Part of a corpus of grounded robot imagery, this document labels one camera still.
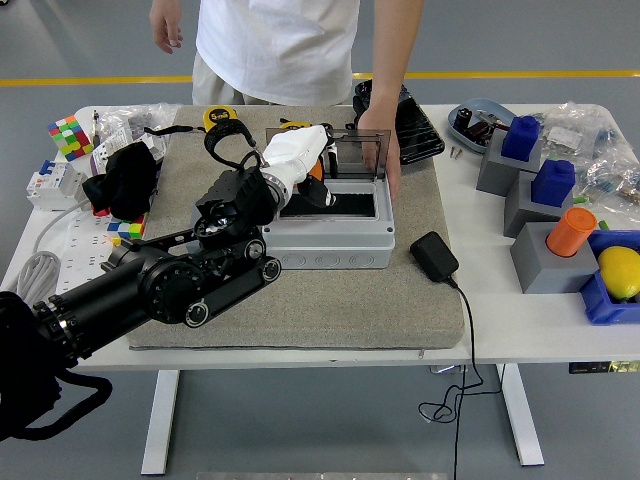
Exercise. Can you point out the person's right hand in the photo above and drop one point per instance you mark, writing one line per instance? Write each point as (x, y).
(165, 32)

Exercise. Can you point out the white and black robot left hand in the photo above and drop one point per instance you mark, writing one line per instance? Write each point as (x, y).
(292, 150)

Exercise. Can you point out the person's left hand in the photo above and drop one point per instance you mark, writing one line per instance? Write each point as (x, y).
(380, 140)

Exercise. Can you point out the orange cylinder battery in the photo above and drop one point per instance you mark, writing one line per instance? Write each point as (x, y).
(570, 235)
(316, 171)

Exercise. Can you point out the smoky transparent box lid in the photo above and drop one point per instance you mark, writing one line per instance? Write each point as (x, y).
(347, 155)

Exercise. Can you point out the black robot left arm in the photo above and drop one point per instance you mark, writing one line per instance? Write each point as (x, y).
(165, 285)

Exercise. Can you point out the person's left forearm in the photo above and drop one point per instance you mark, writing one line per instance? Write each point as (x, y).
(395, 55)

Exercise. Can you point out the person's right forearm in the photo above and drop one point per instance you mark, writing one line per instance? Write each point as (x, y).
(160, 7)

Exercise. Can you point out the grey plastic junction box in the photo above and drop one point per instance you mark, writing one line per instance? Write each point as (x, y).
(340, 250)

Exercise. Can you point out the yellow round tape measure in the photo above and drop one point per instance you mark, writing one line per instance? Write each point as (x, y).
(295, 125)

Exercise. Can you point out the glossy black flat case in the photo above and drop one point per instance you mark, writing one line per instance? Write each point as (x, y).
(420, 135)

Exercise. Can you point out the small black capacitor cylinder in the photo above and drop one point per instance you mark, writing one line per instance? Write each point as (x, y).
(326, 127)

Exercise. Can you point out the blue-grey oval dish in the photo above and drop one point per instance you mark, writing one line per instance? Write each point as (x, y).
(457, 132)

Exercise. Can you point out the yellow square tape measure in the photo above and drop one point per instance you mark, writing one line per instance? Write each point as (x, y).
(220, 116)

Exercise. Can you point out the black capacitor in dish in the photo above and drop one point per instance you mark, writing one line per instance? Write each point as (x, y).
(462, 119)

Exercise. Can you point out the clear crumpled plastic bag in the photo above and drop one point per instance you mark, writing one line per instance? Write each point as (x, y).
(145, 116)

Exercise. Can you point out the person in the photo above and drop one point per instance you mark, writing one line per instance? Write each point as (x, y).
(275, 50)

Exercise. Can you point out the grey block holder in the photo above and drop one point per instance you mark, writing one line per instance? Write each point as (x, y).
(492, 172)
(520, 215)
(537, 270)

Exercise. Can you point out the silver pen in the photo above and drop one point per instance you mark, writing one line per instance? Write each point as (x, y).
(95, 130)

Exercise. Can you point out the black power adapter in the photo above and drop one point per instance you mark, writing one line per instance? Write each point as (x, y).
(434, 256)

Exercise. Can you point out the white printed packet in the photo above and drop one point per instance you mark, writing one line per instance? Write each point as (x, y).
(107, 147)

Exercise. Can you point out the blue bottle-shaped block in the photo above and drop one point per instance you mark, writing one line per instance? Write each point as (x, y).
(520, 140)
(552, 185)

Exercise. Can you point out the white-edged colourful puzzle cube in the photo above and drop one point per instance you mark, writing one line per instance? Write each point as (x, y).
(70, 137)

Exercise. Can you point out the black cloth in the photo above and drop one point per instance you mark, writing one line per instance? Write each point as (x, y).
(125, 185)

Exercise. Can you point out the grey-brown felt mat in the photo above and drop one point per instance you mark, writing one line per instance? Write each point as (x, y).
(325, 310)

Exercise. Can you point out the stickerless colourful puzzle cube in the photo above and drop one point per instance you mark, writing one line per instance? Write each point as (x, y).
(127, 230)

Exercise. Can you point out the clear bag of parts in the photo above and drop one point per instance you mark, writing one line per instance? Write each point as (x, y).
(570, 130)
(615, 182)

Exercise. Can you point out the white circuit breaker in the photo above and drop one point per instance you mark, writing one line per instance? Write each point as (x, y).
(50, 185)

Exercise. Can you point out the white power strip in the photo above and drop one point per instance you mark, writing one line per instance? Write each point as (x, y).
(80, 250)

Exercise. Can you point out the yellow lemon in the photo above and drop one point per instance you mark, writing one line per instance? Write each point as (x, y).
(620, 272)

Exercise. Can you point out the blue plastic bin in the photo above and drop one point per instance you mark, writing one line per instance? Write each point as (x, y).
(600, 305)

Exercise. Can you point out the white table leg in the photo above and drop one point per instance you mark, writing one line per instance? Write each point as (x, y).
(160, 425)
(522, 415)

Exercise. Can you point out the black table control panel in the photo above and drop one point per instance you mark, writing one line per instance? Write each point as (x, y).
(600, 367)

